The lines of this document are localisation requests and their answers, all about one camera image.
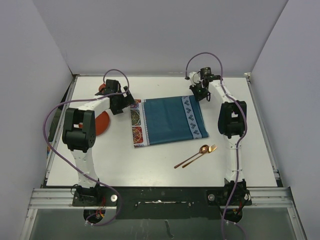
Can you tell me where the aluminium front rail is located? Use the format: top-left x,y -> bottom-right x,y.
28,187 -> 294,209

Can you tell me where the copper spoon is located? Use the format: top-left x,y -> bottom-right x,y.
173,144 -> 209,169

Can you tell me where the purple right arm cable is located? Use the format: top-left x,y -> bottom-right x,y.
184,51 -> 249,240

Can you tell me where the copper fork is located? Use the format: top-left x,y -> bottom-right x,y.
182,144 -> 217,168

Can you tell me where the red round plate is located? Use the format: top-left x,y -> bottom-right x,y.
78,110 -> 110,138

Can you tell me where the blue patterned placemat cloth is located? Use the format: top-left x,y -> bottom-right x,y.
130,95 -> 209,148

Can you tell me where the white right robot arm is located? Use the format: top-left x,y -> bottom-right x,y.
185,67 -> 248,184

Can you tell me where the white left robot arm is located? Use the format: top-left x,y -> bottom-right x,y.
62,79 -> 135,206

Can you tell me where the pink plastic cup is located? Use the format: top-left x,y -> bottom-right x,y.
98,83 -> 106,92

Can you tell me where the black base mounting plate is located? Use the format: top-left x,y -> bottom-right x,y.
72,185 -> 252,224

